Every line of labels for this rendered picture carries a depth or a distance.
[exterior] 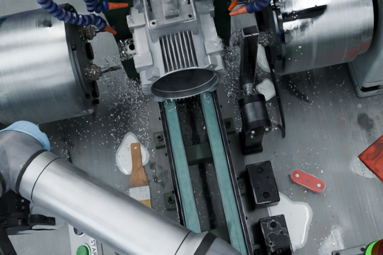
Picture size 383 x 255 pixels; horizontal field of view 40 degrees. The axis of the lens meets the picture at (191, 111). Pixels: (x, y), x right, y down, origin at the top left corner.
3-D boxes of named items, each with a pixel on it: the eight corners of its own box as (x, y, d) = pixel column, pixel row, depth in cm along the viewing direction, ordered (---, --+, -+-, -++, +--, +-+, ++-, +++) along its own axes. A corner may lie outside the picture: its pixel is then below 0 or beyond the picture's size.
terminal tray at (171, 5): (143, -1, 119) (138, -20, 112) (189, -11, 119) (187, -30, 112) (151, 45, 114) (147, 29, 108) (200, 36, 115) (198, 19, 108)
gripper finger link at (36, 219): (60, 214, 93) (20, 213, 86) (61, 223, 93) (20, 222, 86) (42, 221, 96) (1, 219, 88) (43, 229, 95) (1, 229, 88)
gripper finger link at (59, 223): (72, 194, 99) (33, 190, 92) (75, 225, 97) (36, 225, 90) (60, 198, 101) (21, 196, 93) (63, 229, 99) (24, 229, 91)
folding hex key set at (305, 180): (326, 183, 129) (327, 182, 128) (321, 195, 128) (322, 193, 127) (292, 168, 131) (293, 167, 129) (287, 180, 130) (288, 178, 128)
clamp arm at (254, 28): (238, 79, 119) (240, 24, 95) (251, 77, 119) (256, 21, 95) (241, 94, 118) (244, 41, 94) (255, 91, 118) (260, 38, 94)
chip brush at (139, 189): (125, 144, 136) (125, 143, 135) (145, 142, 136) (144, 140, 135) (133, 224, 129) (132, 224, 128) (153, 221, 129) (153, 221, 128)
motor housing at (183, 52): (135, 35, 133) (121, -7, 115) (209, 20, 133) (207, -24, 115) (148, 107, 126) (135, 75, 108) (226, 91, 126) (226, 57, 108)
